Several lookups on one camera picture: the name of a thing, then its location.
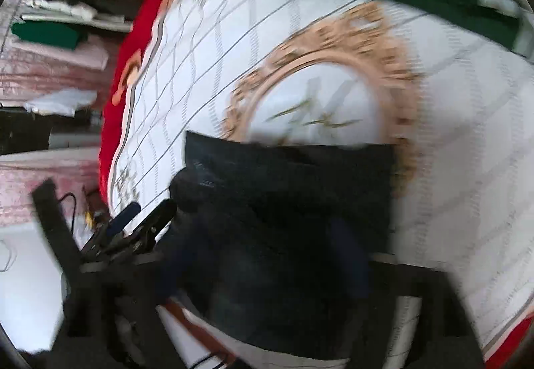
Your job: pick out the red floral blanket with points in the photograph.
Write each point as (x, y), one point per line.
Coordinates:
(384, 70)

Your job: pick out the hanging clothes on rack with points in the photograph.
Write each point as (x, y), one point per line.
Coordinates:
(57, 62)

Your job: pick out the white diamond pattern cloth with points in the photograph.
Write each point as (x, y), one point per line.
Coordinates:
(193, 64)

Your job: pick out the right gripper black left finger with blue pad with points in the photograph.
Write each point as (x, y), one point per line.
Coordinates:
(110, 317)

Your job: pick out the black leather jacket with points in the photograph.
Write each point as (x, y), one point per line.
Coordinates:
(272, 245)

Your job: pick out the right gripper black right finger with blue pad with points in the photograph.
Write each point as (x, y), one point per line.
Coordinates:
(406, 316)

